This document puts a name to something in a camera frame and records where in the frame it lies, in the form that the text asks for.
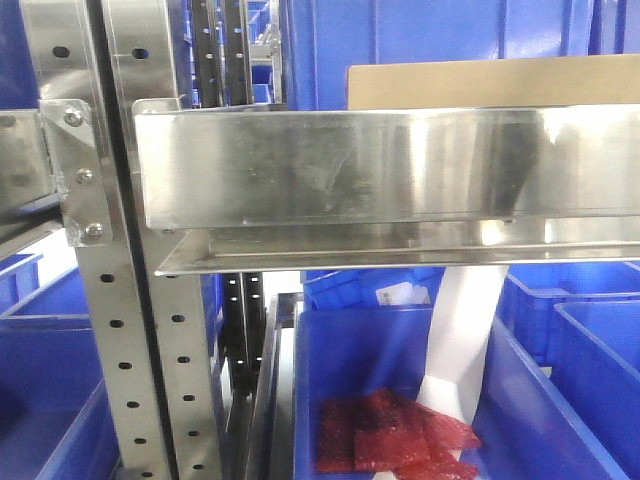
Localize stainless steel shelf tray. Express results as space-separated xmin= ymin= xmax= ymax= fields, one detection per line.
xmin=133 ymin=99 xmax=639 ymax=276

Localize brown cardboard box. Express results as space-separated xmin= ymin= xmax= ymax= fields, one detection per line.
xmin=347 ymin=54 xmax=639 ymax=110

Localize black perforated rear upright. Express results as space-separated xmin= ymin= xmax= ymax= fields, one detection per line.
xmin=222 ymin=272 xmax=266 ymax=396

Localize blue plastic bin rear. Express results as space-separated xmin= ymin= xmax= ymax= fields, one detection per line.
xmin=300 ymin=266 xmax=445 ymax=310

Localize blue plastic bin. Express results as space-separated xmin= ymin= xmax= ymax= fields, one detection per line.
xmin=497 ymin=262 xmax=639 ymax=479
xmin=1 ymin=254 xmax=119 ymax=479
xmin=292 ymin=298 xmax=632 ymax=480
xmin=300 ymin=266 xmax=445 ymax=310

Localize blue plastic bin centre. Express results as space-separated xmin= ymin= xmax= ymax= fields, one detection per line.
xmin=292 ymin=298 xmax=632 ymax=480

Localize red bubble wrap sheets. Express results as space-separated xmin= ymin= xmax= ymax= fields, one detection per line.
xmin=315 ymin=388 xmax=481 ymax=479

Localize large blue crate upper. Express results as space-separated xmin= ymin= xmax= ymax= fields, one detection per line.
xmin=281 ymin=1 xmax=639 ymax=110

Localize blue plastic bin right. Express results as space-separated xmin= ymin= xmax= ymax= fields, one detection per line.
xmin=497 ymin=262 xmax=639 ymax=479

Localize blue plastic bin left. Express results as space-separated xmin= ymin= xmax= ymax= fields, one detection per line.
xmin=1 ymin=254 xmax=119 ymax=479

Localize perforated steel upright post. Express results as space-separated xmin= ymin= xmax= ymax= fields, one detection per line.
xmin=20 ymin=1 xmax=224 ymax=479

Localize steel corner bracket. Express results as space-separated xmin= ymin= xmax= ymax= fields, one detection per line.
xmin=39 ymin=99 xmax=113 ymax=248

